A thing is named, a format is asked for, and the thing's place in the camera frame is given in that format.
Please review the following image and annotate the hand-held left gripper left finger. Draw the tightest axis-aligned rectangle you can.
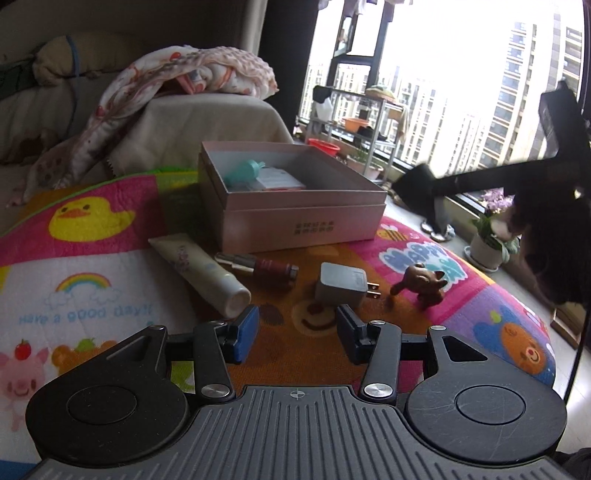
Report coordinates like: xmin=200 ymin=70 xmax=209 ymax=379
xmin=106 ymin=305 xmax=260 ymax=401

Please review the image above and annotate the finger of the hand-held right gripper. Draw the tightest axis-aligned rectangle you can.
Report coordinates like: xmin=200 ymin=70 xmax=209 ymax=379
xmin=392 ymin=159 xmax=525 ymax=232
xmin=538 ymin=79 xmax=585 ymax=188

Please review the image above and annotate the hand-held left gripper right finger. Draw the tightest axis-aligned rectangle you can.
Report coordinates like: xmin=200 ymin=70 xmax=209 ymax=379
xmin=336 ymin=305 xmax=490 ymax=403

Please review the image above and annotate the grey plug charger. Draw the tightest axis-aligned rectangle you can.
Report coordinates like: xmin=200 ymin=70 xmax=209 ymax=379
xmin=315 ymin=261 xmax=382 ymax=309

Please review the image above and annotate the dark red metal tube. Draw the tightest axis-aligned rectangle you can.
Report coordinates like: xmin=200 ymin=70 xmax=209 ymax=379
xmin=215 ymin=252 xmax=299 ymax=290

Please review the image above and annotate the cream hand cream tube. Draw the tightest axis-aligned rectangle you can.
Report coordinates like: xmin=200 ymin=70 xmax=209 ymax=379
xmin=148 ymin=233 xmax=252 ymax=320

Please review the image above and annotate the brown toy dog figurine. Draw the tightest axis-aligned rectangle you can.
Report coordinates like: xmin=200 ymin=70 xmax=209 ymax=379
xmin=390 ymin=261 xmax=448 ymax=309

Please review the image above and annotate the pink cardboard box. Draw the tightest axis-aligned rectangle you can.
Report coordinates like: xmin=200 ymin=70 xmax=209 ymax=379
xmin=198 ymin=141 xmax=389 ymax=254

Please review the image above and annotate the small white carton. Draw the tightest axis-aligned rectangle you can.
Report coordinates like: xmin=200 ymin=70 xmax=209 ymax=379
xmin=249 ymin=168 xmax=308 ymax=191

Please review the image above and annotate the teal small bottle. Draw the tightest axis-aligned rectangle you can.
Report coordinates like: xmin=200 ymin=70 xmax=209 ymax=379
xmin=224 ymin=159 xmax=266 ymax=188

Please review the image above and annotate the pair of grey slippers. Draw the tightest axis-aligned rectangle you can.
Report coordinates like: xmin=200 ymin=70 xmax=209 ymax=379
xmin=421 ymin=219 xmax=458 ymax=241

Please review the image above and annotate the colourful cartoon play mat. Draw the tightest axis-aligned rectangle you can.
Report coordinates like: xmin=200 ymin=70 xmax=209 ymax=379
xmin=150 ymin=168 xmax=557 ymax=402

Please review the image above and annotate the potted plant in pink pot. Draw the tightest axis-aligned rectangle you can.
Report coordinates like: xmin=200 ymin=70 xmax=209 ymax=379
xmin=346 ymin=148 xmax=385 ymax=182

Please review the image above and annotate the potted plant in white pot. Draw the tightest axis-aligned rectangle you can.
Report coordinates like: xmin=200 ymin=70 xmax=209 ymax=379
xmin=463 ymin=210 xmax=520 ymax=273

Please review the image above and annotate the purple flowering plant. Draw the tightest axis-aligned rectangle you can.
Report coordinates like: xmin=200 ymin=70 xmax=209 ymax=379
xmin=480 ymin=188 xmax=515 ymax=214

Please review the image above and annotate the metal storage rack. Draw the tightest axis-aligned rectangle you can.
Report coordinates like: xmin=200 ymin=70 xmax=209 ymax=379
xmin=308 ymin=85 xmax=409 ymax=178

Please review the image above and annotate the red plastic basin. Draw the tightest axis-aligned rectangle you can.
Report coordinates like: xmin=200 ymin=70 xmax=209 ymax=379
xmin=307 ymin=138 xmax=341 ymax=158

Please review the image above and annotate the white rainbow print mat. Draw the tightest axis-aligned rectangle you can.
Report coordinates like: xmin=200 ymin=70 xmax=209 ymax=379
xmin=0 ymin=171 xmax=201 ymax=480

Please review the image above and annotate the beige covered sofa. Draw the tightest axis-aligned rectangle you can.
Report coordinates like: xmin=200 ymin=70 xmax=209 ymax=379
xmin=0 ymin=30 xmax=295 ymax=208

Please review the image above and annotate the pink patterned baby blanket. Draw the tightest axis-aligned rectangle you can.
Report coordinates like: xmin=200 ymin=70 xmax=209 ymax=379
xmin=7 ymin=45 xmax=279 ymax=207

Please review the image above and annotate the beige pillow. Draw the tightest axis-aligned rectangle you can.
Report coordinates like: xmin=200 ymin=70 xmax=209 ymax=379
xmin=33 ymin=31 xmax=148 ymax=86

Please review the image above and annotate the black cable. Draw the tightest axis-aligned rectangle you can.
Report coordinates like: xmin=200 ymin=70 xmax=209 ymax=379
xmin=561 ymin=307 xmax=591 ymax=402

